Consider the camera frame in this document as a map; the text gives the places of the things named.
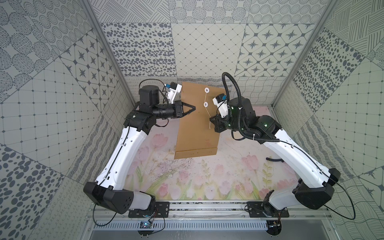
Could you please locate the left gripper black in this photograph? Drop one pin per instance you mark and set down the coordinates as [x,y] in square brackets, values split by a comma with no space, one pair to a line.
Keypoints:
[179,109]

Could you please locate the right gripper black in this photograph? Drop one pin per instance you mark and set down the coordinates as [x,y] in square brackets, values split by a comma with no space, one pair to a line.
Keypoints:
[217,123]

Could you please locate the brown kraft file bag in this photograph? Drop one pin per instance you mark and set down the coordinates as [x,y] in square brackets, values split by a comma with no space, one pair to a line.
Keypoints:
[197,136]

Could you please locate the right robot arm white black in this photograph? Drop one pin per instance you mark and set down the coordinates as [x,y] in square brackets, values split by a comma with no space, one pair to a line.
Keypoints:
[315,186]

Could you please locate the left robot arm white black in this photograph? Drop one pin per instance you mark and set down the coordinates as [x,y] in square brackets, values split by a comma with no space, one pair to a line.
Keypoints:
[107,190]

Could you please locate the floral table mat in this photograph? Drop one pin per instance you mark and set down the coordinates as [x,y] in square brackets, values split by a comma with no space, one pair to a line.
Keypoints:
[239,170]

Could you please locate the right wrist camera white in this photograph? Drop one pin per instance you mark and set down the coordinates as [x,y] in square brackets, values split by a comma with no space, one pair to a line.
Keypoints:
[220,101]

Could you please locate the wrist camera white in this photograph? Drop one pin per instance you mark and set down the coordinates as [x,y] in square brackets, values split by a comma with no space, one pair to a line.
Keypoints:
[172,90]
[220,101]

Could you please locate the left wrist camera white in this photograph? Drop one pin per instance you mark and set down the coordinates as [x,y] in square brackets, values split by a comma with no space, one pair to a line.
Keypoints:
[172,90]

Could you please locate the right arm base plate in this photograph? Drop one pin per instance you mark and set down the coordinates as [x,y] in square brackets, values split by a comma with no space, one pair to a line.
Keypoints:
[260,210]

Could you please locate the aluminium mounting rail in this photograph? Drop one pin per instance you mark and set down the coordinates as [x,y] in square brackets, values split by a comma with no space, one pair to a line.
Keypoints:
[212,210]

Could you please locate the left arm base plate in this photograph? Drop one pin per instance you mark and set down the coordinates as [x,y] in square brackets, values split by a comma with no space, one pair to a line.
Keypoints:
[156,209]

